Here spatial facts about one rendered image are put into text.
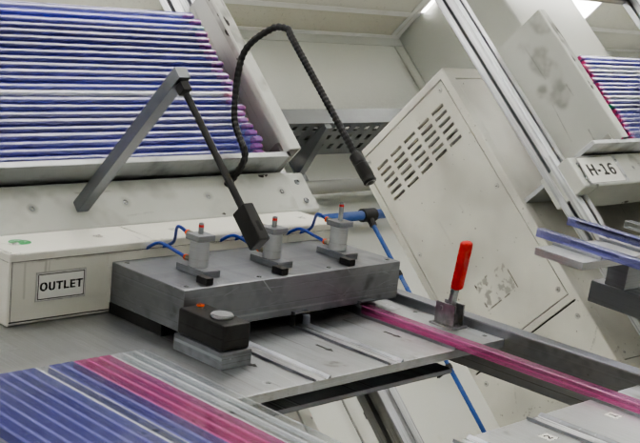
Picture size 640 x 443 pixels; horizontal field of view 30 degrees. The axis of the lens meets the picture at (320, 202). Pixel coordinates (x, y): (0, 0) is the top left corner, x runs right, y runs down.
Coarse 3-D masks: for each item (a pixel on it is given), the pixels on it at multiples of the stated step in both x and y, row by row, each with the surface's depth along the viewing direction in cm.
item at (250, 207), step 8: (240, 208) 122; (248, 208) 122; (240, 216) 122; (248, 216) 121; (256, 216) 121; (240, 224) 122; (248, 224) 121; (256, 224) 121; (248, 232) 121; (256, 232) 120; (264, 232) 121; (248, 240) 121; (256, 240) 120; (264, 240) 120; (256, 248) 121
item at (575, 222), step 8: (568, 224) 162; (576, 224) 162; (584, 224) 161; (592, 224) 160; (600, 232) 159; (608, 232) 158; (616, 232) 157; (624, 232) 157; (624, 240) 157; (632, 240) 156
